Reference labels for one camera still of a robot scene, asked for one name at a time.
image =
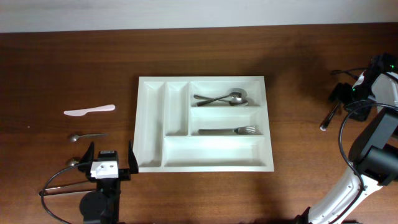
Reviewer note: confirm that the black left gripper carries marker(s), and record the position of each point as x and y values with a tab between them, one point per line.
125	173

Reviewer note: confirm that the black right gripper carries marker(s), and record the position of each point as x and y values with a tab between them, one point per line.
339	91

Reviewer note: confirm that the metal fork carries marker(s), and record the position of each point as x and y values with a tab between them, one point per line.
244	130
325	123

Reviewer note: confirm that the large metal spoon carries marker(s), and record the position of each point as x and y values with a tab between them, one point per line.
232	93
233	102

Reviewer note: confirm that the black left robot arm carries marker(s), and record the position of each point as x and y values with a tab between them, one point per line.
102	204

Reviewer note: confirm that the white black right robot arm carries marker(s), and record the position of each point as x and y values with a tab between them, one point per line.
372	161

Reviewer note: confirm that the small metal teaspoon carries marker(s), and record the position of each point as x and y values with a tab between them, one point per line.
75	137
72	162

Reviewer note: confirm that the pink plastic knife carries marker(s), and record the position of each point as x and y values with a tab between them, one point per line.
83	112

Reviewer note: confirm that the white plastic cutlery tray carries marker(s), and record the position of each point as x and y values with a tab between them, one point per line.
166	135

